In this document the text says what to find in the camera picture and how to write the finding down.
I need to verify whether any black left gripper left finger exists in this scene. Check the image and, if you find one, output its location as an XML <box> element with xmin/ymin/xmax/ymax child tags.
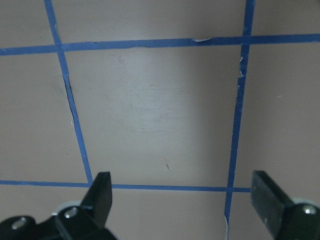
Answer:
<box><xmin>0</xmin><ymin>172</ymin><xmax>116</xmax><ymax>240</ymax></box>

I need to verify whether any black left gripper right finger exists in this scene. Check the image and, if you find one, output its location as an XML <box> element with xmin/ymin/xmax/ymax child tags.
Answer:
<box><xmin>250</xmin><ymin>170</ymin><xmax>320</xmax><ymax>240</ymax></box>

